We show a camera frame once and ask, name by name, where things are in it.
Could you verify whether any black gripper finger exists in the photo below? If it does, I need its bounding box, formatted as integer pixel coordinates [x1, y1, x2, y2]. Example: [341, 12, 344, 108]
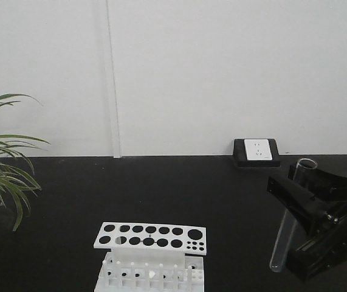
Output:
[288, 166, 347, 203]
[267, 175, 327, 234]

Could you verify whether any white wall power socket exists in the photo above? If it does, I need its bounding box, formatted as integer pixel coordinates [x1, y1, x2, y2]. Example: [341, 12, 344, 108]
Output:
[233, 139, 281, 168]

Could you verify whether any white test tube rack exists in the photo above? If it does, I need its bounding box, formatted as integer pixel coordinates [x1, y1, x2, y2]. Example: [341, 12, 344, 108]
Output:
[94, 222, 207, 291]

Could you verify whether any green potted plant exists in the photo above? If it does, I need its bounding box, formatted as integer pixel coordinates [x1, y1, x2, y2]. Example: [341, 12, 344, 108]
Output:
[0, 87, 51, 232]

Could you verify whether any tall clear test tube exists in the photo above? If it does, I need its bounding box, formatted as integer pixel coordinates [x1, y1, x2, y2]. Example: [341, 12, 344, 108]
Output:
[269, 158, 318, 273]

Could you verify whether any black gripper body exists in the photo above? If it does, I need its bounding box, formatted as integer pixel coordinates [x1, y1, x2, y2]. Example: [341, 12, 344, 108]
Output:
[287, 199, 347, 280]

